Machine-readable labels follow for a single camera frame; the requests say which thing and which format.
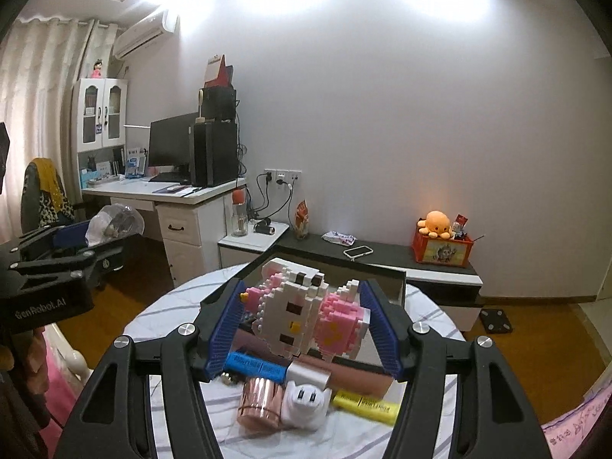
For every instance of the red printed storage box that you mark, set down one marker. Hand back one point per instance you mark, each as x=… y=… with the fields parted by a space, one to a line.
x=442 y=251

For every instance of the black computer tower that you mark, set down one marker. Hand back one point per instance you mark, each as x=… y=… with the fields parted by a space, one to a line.
x=215 y=153

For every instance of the yellow cloth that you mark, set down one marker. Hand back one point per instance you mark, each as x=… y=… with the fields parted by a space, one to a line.
x=48 y=177

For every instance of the black webcam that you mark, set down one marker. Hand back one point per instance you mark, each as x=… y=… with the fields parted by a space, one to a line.
x=264 y=227

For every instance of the white glass door cabinet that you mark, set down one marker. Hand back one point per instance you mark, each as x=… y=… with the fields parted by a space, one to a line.
x=103 y=87

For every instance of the blue highlighter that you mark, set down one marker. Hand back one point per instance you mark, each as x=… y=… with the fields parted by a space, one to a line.
x=258 y=367

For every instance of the pink box with black rim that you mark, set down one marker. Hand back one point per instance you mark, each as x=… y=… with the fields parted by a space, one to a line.
x=358 y=380

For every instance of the white phone case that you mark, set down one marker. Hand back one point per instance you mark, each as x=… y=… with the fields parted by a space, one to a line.
x=345 y=251

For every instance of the chair with leopard cloth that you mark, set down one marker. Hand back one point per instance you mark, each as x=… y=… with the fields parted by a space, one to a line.
x=40 y=215

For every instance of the black computer monitor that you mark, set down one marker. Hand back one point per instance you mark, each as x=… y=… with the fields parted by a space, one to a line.
x=169 y=143

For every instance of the beige curtain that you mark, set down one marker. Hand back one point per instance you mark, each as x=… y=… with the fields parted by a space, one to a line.
x=38 y=105

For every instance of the blue packet on desk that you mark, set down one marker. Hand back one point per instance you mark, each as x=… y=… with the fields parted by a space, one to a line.
x=135 y=162

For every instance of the small toy figures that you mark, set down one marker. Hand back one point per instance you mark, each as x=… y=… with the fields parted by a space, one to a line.
x=460 y=229

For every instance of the white wall socket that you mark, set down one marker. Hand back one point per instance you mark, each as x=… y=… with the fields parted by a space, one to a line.
x=287 y=174

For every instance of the white snack packet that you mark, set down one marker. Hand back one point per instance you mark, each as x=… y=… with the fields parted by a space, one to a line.
x=339 y=236

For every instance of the white nightstand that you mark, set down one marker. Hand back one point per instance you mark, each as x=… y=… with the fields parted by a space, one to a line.
x=239 y=256

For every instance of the red desk calendar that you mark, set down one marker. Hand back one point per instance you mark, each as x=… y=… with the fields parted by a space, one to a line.
x=221 y=74

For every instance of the red snack bag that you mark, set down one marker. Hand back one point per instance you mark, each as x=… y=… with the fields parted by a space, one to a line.
x=301 y=222

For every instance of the rose gold cylindrical container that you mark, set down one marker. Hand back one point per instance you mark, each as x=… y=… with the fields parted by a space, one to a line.
x=260 y=406

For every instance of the yellow highlighter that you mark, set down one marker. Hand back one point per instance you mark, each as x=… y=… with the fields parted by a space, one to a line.
x=368 y=406

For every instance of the white eared charger plug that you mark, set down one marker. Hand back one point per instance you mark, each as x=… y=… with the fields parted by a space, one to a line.
x=303 y=404

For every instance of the orange octopus plush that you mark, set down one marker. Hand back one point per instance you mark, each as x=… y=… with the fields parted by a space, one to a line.
x=436 y=223

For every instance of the pink printed blanket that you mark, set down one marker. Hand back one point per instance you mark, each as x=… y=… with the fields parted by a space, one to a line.
x=578 y=430

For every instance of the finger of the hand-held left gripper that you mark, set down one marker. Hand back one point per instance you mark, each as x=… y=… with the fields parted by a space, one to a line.
x=71 y=235
x=57 y=265

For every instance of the white desk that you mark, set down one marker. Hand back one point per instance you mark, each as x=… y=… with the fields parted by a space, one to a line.
x=201 y=229

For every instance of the glass bottle with orange lid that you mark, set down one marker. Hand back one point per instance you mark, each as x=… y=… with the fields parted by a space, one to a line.
x=239 y=220

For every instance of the black and white low bench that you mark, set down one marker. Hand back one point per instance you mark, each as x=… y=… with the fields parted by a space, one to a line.
x=392 y=253

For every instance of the black bathroom scale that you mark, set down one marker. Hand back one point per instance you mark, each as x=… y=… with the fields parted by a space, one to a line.
x=497 y=320

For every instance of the black box on tower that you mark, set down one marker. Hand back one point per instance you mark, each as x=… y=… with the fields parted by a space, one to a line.
x=220 y=103

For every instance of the white pink block cat toy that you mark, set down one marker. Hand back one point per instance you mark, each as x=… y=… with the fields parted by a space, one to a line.
x=291 y=306

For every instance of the clear plastic bag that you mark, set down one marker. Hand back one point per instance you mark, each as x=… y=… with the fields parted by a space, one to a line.
x=114 y=222

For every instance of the pink doll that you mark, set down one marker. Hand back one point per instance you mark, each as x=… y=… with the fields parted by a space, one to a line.
x=98 y=69

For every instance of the white air conditioner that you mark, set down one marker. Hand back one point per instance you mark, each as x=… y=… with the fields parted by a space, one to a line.
x=143 y=33

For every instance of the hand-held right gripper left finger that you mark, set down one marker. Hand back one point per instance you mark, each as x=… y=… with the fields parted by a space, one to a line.
x=229 y=330

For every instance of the pink cloth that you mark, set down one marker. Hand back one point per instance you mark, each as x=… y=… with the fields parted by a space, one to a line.
x=52 y=401

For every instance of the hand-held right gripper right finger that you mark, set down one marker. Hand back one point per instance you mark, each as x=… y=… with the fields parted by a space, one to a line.
x=382 y=330

